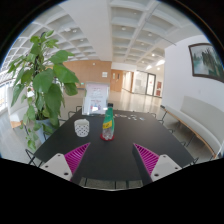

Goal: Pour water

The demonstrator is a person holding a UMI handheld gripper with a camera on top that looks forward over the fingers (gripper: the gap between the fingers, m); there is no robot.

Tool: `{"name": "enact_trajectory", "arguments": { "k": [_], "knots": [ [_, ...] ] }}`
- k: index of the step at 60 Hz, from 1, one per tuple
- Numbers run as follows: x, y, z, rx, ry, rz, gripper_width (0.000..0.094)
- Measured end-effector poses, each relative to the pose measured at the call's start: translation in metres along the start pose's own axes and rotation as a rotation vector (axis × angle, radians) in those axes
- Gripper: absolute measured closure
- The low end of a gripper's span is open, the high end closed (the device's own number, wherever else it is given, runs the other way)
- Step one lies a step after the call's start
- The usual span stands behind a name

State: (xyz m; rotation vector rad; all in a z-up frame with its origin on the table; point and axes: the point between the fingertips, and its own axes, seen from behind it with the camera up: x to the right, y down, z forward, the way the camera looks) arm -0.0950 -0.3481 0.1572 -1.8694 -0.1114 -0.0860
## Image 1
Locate recessed ceiling lights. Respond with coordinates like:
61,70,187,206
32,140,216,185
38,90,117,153
69,24,168,69

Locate green plastic drink bottle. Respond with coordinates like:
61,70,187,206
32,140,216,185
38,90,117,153
101,102,116,141

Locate white patterned cup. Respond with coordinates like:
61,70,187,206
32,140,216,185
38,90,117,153
73,118,91,138

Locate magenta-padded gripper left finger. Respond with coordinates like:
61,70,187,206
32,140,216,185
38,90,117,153
39,142,92,187

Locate clear acrylic sign stand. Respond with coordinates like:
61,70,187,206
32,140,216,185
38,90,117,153
81,82,111,116

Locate framed landscape picture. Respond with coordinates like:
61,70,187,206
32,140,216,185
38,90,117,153
187,42,224,85

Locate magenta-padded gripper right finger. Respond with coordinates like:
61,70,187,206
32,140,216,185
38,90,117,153
131,142,183,187

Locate long white bench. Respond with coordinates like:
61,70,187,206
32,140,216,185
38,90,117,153
162,95,224,158

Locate potted green leafy plant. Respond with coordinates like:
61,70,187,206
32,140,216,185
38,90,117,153
6,29,81,153

